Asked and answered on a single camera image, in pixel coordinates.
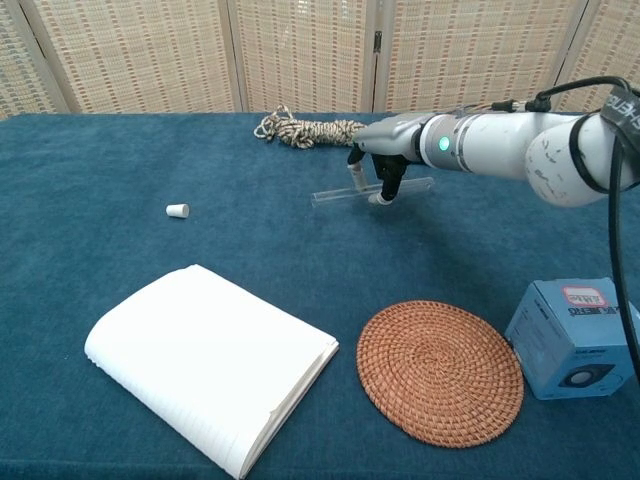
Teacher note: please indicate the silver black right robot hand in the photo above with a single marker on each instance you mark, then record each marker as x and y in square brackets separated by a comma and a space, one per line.
[395, 135]

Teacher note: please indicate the light blue cardboard box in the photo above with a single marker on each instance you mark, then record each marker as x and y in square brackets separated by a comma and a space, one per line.
[565, 340]

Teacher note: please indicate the small white cap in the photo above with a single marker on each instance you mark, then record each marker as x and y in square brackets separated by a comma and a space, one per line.
[177, 210]

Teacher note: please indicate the dark blue tablecloth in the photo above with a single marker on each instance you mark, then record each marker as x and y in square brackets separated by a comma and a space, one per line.
[150, 165]

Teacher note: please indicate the beige bamboo folding screen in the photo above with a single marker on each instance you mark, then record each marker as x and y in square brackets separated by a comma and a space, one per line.
[300, 50]

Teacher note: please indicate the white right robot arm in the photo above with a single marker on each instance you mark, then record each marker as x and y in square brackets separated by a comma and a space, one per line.
[500, 145]

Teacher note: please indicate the white folded cloth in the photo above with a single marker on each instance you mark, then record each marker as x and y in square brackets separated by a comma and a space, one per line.
[205, 360]

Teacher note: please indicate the round woven rattan coaster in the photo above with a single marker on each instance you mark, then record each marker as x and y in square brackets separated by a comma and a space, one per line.
[440, 372]

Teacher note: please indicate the clear glass tube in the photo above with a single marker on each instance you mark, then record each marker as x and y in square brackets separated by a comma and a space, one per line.
[335, 196]

